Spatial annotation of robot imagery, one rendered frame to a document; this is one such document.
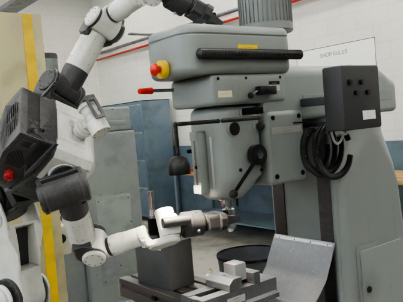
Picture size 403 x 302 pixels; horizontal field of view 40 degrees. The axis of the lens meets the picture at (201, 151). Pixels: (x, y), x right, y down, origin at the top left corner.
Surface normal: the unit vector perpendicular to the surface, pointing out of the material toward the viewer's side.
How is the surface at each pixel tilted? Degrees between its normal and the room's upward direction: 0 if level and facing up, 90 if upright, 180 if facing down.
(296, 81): 90
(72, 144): 58
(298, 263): 63
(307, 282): 46
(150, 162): 90
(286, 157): 90
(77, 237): 130
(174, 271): 90
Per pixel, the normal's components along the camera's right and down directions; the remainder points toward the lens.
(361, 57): -0.79, 0.10
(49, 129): 0.68, -0.56
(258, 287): 0.63, -0.01
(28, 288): 0.83, -0.19
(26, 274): 0.85, 0.04
